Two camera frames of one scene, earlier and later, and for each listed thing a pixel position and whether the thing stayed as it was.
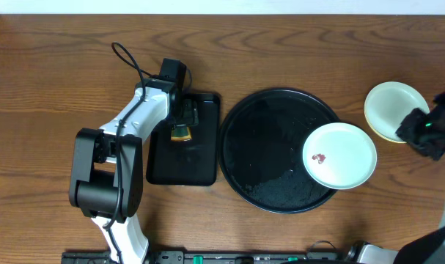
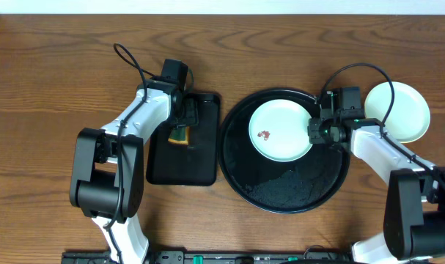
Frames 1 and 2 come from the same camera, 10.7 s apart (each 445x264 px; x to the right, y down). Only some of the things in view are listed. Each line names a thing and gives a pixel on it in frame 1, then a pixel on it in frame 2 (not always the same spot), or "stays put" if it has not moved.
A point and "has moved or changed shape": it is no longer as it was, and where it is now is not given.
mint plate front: (388, 105) stays put
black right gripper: (408, 130) → (314, 136)
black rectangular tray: (186, 163) stays put
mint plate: (339, 155) → (265, 134)
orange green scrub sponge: (181, 133) has moved or changed shape
